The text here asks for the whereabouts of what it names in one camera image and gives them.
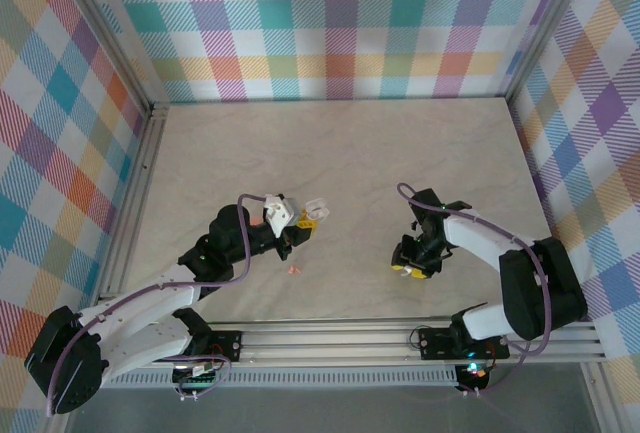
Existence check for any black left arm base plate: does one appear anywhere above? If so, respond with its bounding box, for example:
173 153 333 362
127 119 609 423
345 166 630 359
199 330 245 363

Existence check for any aluminium table side rail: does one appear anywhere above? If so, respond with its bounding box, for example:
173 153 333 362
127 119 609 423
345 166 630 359
99 102 172 304

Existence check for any white earbud charging case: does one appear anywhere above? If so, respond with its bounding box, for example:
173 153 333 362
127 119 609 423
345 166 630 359
303 196 333 221

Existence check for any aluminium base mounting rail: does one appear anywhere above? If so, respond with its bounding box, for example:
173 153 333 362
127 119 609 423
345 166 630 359
94 320 607 370

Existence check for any grey slotted cable duct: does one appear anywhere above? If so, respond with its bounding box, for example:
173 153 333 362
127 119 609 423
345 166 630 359
107 365 460 390

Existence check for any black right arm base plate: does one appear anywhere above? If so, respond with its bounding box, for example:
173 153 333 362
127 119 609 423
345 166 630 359
417 325 511 360

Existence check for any aluminium frame post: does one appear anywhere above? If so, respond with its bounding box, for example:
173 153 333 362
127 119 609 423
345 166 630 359
52 0 157 110
499 0 599 104

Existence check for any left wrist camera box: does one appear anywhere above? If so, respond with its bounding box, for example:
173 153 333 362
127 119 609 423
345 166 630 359
263 194 307 230

